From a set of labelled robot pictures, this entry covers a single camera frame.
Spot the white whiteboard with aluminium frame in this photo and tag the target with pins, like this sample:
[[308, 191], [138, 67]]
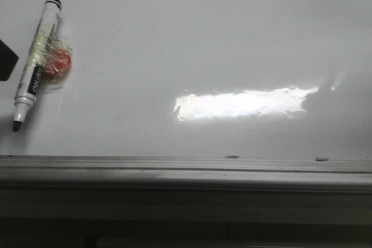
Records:
[[235, 94]]

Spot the white black whiteboard marker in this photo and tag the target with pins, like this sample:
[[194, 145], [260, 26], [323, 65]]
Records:
[[35, 63]]

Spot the red round magnet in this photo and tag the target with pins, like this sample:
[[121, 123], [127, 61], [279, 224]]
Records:
[[58, 65]]

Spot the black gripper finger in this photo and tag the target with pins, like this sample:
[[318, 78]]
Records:
[[8, 60]]

